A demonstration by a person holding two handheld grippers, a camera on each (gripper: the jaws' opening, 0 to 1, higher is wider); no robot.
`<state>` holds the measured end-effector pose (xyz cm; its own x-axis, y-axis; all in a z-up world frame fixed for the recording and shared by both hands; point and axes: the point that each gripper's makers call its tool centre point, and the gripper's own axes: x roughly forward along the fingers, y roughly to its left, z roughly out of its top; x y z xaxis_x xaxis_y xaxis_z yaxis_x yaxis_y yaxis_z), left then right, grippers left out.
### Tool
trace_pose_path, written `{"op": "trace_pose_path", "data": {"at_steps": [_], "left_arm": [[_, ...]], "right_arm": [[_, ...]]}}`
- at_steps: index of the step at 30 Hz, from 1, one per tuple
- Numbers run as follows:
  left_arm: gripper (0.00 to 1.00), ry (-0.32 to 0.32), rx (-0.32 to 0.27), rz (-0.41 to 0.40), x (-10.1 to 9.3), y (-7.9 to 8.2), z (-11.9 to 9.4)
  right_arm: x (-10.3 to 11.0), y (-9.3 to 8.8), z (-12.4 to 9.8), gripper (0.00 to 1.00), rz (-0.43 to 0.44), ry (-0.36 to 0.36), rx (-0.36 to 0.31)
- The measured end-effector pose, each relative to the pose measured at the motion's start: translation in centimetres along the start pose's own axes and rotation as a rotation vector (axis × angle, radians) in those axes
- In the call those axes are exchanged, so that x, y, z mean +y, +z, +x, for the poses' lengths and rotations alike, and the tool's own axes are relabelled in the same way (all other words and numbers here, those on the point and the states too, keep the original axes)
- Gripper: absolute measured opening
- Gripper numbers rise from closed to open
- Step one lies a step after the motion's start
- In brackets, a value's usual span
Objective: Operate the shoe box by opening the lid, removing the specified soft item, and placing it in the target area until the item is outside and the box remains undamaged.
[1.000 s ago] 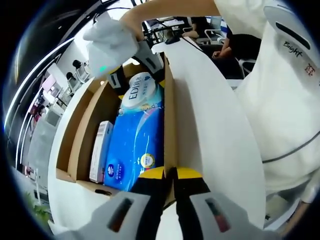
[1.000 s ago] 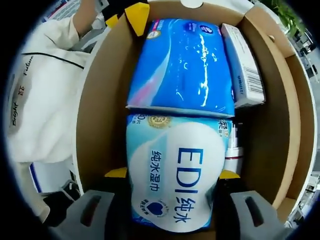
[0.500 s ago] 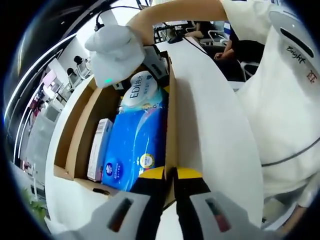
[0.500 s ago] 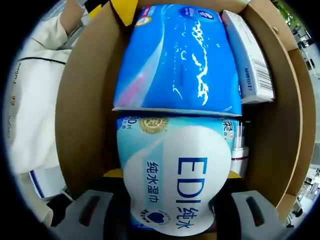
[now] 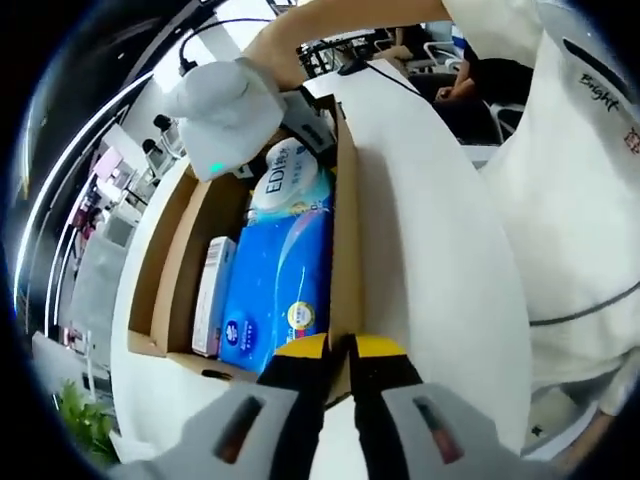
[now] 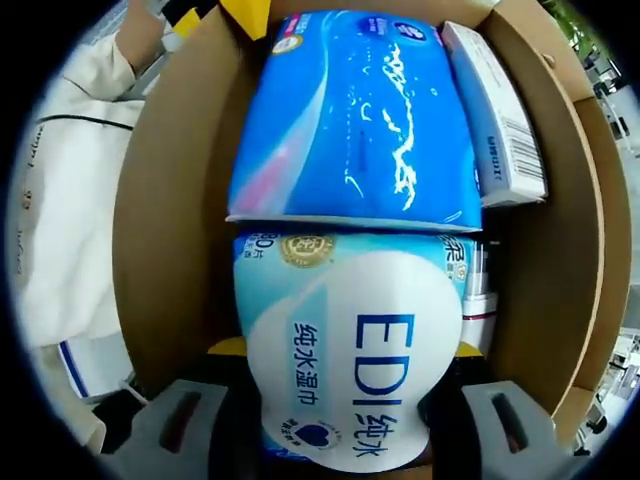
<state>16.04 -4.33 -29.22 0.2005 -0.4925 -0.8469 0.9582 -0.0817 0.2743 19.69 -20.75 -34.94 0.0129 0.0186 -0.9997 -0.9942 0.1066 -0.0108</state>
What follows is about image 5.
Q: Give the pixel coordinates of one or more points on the white chest device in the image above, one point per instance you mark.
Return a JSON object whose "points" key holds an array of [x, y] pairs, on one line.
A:
{"points": [[590, 30]]}

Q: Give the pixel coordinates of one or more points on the green plant in white pot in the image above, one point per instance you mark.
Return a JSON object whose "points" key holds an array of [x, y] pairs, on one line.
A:
{"points": [[87, 425]]}

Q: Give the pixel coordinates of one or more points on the brown cardboard shoe box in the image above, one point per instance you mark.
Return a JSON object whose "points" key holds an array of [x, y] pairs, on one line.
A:
{"points": [[347, 240]]}

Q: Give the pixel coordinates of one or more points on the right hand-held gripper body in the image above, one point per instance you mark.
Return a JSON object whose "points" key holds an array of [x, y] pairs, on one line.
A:
{"points": [[225, 115]]}

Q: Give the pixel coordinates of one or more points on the white carton box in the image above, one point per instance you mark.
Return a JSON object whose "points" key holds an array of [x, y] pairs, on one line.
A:
{"points": [[214, 295]]}

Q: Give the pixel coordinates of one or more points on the white office chair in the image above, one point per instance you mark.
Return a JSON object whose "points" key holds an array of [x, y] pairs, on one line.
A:
{"points": [[442, 52]]}

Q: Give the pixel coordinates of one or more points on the white blue wet wipes pack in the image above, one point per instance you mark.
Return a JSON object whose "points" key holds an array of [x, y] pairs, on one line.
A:
{"points": [[290, 185]]}

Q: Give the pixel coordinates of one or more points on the white desk partition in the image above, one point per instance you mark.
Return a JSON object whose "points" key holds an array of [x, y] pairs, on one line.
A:
{"points": [[100, 280]]}

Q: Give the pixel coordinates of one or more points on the blue tissue pack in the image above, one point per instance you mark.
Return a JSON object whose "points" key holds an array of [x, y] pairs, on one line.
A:
{"points": [[280, 285]]}

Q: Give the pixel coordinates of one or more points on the black mouse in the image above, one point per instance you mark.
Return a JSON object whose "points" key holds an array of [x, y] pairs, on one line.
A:
{"points": [[351, 68]]}

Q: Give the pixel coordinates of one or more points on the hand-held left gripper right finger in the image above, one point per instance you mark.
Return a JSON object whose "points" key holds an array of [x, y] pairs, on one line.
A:
{"points": [[425, 440]]}

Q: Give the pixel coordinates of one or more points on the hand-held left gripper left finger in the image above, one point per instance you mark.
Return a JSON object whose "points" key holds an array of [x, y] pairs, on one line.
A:
{"points": [[235, 440]]}

